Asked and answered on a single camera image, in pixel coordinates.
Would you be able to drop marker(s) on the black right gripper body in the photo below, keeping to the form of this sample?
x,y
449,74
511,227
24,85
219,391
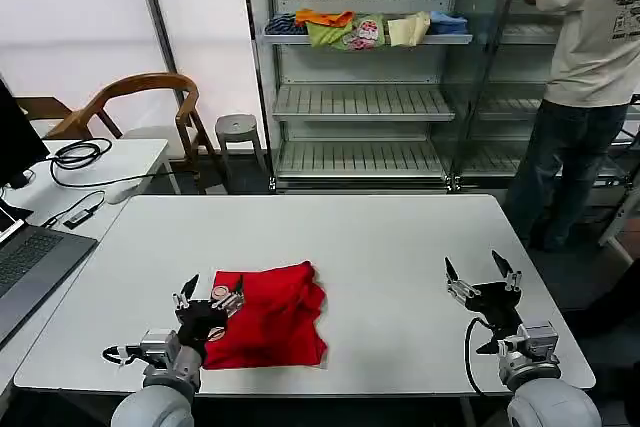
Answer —
x,y
495,304

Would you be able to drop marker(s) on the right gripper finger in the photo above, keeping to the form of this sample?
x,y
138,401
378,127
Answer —
x,y
511,281
457,289

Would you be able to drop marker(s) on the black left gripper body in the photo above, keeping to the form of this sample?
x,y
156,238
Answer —
x,y
200,322

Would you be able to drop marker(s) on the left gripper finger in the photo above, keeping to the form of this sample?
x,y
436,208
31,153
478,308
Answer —
x,y
184,294
231,299

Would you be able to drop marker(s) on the red shirt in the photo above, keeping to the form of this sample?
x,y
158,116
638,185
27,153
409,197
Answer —
x,y
280,322

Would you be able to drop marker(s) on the white computer mouse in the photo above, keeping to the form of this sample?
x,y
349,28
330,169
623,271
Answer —
x,y
119,195

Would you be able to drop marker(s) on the white metal stand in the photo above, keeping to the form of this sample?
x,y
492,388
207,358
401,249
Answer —
x,y
620,219

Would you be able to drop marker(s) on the dark grey laptop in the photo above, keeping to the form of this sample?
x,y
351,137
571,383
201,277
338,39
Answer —
x,y
45,262

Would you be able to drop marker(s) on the small white side desk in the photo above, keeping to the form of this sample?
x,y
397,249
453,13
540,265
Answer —
x,y
145,152

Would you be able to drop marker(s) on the empty grey glass shelf rack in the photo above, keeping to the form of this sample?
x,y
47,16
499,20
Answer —
x,y
500,107

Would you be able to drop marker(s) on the grey round stool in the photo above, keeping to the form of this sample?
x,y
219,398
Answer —
x,y
235,124

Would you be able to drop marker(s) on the grey shelf rack with clothes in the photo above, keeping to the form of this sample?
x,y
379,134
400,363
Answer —
x,y
360,102

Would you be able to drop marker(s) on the brown wooden chair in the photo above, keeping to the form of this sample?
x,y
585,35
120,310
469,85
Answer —
x,y
145,81

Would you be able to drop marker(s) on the black computer monitor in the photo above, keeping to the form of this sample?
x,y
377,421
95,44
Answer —
x,y
15,142

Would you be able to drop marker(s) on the person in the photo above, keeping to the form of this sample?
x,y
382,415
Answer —
x,y
590,37

